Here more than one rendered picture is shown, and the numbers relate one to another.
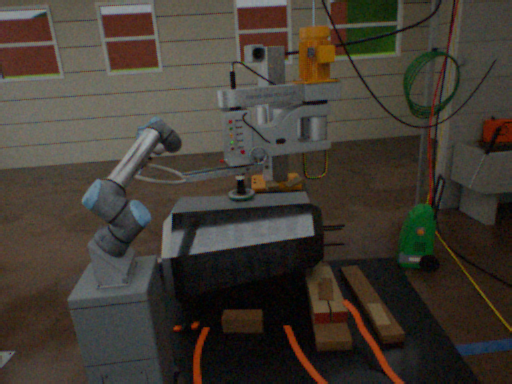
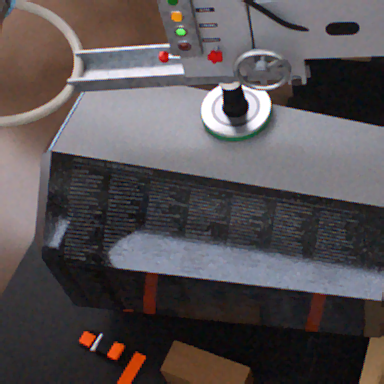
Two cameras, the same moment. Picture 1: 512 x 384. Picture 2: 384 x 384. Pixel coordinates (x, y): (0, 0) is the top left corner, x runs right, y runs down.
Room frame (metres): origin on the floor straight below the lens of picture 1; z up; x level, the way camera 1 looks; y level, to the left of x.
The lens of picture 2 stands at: (1.64, -0.55, 2.61)
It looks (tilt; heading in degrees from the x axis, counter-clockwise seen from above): 52 degrees down; 26
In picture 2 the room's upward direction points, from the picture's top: 11 degrees counter-clockwise
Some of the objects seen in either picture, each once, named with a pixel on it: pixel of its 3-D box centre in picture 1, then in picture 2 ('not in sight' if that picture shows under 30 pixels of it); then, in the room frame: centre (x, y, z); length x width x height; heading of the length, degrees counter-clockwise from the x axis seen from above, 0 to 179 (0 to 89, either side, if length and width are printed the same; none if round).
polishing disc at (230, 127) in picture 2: (241, 193); (235, 108); (2.94, 0.09, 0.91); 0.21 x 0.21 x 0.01
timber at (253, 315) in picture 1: (242, 320); (207, 374); (2.39, 0.14, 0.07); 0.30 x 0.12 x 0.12; 84
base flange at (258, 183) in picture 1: (275, 181); not in sight; (3.67, -0.25, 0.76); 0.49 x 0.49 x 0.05; 88
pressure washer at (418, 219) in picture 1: (419, 221); not in sight; (3.19, -1.53, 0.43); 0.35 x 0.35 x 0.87; 73
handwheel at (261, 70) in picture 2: (256, 154); (262, 60); (2.86, -0.05, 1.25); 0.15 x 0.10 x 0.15; 104
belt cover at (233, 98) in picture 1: (278, 96); not in sight; (3.03, -0.25, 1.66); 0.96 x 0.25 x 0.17; 104
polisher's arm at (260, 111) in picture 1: (284, 119); not in sight; (3.50, -0.34, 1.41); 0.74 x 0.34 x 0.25; 28
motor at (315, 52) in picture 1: (315, 55); not in sight; (3.09, -0.55, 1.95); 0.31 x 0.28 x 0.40; 14
